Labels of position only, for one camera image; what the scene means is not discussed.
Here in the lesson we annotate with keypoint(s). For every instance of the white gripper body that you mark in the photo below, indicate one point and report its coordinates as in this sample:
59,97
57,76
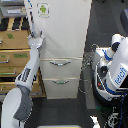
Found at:
35,42

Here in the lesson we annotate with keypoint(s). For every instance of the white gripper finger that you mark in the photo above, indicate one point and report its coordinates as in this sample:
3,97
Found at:
41,34
33,34

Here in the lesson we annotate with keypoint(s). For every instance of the white fridge door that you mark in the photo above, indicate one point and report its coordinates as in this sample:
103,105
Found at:
65,28

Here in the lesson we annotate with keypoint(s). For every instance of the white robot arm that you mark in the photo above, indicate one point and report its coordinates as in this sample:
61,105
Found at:
17,105

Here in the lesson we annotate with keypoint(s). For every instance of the middle fridge drawer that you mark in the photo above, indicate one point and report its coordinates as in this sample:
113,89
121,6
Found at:
61,68

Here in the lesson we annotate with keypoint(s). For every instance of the fridge drawer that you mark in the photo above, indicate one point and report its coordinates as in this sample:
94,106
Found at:
61,88
61,68

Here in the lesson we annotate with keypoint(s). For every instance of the bottom fridge drawer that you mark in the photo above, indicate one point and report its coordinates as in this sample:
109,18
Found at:
61,88

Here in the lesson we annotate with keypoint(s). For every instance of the wooden drawer cabinet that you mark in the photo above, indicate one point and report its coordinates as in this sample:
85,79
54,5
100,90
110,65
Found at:
14,52

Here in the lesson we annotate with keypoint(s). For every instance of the green android sticker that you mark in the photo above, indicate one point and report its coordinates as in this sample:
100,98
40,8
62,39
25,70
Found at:
43,9

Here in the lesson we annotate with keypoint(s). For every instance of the white refrigerator body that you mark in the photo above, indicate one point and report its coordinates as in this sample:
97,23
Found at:
64,24

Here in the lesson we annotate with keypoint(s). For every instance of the grey device on cabinet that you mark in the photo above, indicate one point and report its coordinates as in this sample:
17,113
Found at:
13,11

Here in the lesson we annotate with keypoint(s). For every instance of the white blue robot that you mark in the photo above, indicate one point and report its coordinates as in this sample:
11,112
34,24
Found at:
110,66

